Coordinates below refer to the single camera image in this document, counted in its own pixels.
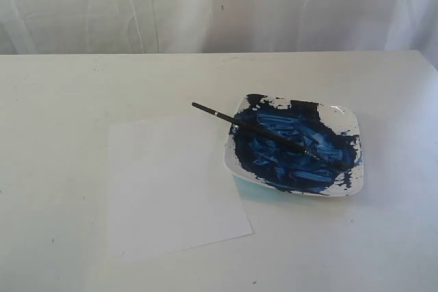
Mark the black paintbrush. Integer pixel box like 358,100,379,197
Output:
192,102,347,171

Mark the white backdrop curtain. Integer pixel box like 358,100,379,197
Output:
1,0,437,55

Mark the white paper sheet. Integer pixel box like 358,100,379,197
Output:
107,113,253,262

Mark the white plate with blue paint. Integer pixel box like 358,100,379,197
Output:
224,94,364,197

